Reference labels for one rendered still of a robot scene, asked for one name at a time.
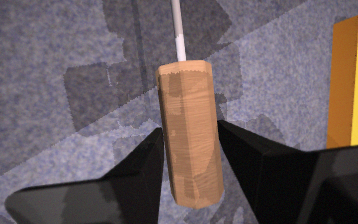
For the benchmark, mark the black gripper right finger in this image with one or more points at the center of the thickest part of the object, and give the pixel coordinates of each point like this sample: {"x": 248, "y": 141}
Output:
{"x": 280, "y": 182}

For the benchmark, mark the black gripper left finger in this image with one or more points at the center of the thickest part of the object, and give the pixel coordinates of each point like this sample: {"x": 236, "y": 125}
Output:
{"x": 127, "y": 194}

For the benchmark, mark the tan-handled tool with white shaft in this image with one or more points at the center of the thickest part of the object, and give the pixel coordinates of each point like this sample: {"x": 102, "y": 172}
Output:
{"x": 189, "y": 122}

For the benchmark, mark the orange rectangular block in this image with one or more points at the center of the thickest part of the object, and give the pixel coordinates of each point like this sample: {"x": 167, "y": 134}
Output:
{"x": 342, "y": 128}

